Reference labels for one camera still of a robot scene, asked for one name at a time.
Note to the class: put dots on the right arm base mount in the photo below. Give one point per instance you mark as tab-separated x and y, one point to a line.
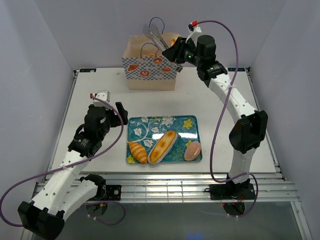
231	191

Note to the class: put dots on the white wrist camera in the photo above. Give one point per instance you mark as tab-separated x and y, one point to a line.
99	98
194	31

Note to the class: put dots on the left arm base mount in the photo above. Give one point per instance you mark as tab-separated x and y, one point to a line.
112	193

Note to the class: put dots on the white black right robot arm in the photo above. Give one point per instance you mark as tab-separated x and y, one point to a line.
249	124

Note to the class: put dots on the checkered paper bag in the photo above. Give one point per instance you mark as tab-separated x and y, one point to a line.
148	73

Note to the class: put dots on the twisted bread stick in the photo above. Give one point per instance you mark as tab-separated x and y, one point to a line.
173	41

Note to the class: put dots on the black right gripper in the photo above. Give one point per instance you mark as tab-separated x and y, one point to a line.
171	52

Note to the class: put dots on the sugared round bun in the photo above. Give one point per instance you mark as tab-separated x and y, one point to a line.
149	55

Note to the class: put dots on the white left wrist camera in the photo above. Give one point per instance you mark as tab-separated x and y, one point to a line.
99	98

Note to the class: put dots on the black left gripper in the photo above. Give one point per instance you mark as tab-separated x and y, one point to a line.
123	113

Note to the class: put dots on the pink sugared bun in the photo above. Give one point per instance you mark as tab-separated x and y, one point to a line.
192	151

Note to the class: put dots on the teal floral tray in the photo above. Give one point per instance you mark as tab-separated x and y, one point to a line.
147	130

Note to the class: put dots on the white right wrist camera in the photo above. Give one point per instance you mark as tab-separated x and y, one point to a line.
194	31

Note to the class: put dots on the striped croissant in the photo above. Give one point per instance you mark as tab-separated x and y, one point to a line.
138	152

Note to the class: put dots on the aluminium frame rail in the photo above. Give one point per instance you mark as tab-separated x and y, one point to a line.
190	188

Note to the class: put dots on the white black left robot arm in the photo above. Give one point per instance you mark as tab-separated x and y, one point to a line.
46	213

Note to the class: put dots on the flat baguette bread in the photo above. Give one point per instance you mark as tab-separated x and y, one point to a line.
162	147

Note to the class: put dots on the metal tongs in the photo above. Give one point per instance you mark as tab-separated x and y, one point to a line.
152	32

